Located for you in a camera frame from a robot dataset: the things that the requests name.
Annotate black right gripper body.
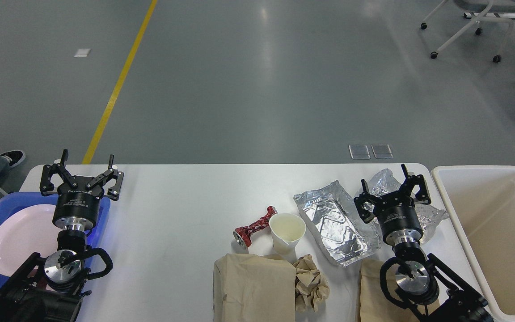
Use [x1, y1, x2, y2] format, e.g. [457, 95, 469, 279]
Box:
[374, 192, 423, 246]

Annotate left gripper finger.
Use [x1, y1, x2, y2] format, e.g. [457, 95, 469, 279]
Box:
[39, 149, 79, 197]
[85, 155, 124, 201]

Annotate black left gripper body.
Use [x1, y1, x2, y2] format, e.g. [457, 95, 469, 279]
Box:
[52, 183, 104, 231]

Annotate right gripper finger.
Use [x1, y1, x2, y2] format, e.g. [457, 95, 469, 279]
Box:
[399, 164, 431, 206]
[354, 179, 381, 224]

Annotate pink plate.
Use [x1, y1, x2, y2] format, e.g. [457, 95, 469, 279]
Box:
[0, 204, 60, 276]

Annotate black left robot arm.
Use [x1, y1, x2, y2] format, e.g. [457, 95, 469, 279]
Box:
[0, 149, 123, 322]

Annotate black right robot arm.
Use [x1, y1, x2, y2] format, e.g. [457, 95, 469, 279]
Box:
[354, 165, 493, 322]

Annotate crumpled clear plastic wrap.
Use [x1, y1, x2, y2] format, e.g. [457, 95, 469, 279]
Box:
[365, 169, 448, 243]

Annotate aluminium foil tray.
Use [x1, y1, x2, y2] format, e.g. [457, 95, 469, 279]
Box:
[293, 181, 382, 267]

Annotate black sneaker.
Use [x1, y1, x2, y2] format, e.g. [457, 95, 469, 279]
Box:
[0, 149, 26, 168]

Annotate clear floor plate right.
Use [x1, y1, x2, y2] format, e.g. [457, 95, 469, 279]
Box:
[371, 144, 394, 159]

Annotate clear floor plate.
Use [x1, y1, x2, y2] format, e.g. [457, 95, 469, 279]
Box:
[371, 144, 394, 159]
[349, 144, 371, 160]

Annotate clear floor plate left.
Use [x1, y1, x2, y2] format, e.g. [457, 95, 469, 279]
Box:
[349, 144, 371, 160]

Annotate beige plastic bin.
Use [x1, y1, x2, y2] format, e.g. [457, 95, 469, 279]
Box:
[431, 165, 515, 322]

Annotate white paper cup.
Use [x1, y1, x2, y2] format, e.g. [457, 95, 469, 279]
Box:
[269, 213, 307, 262]

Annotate brown paper bag right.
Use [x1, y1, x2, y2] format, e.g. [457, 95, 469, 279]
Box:
[359, 258, 418, 322]

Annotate crumpled brown paper ball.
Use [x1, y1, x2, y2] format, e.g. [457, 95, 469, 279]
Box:
[293, 254, 330, 312]

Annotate crushed red can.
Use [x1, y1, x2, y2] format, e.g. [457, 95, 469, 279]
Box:
[233, 206, 278, 249]

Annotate white floor tape patch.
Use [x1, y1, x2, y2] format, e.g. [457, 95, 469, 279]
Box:
[73, 48, 91, 58]

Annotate large brown paper bag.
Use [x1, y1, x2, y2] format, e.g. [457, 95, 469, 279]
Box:
[213, 254, 296, 322]

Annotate white office chair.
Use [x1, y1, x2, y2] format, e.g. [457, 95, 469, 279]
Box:
[430, 0, 515, 63]

